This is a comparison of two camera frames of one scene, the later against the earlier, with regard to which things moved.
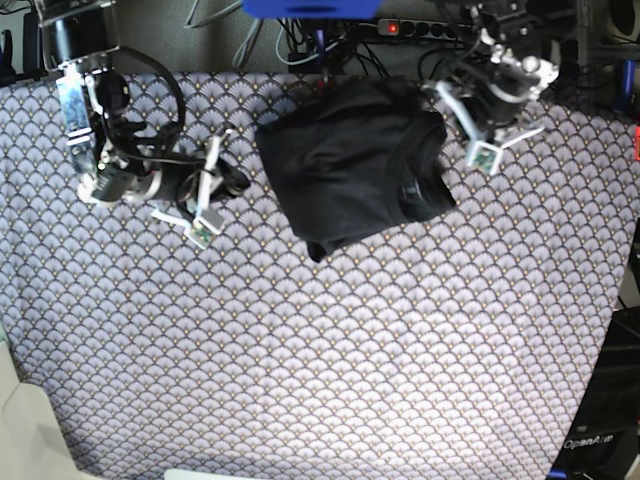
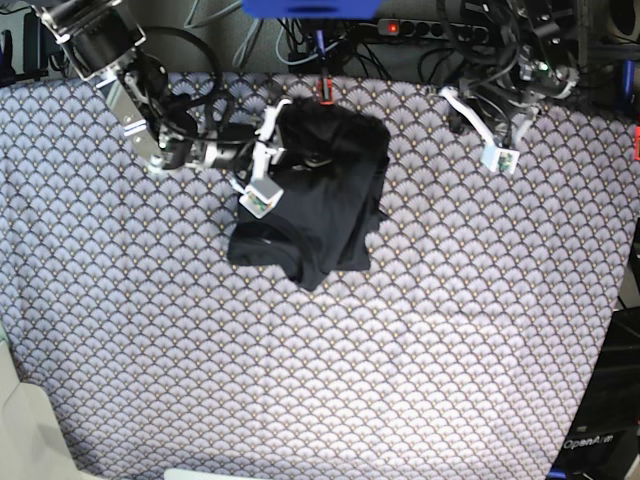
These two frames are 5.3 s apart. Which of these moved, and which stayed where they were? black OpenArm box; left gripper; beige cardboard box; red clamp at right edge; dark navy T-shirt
Moved: left gripper; dark navy T-shirt
Stayed: beige cardboard box; black OpenArm box; red clamp at right edge
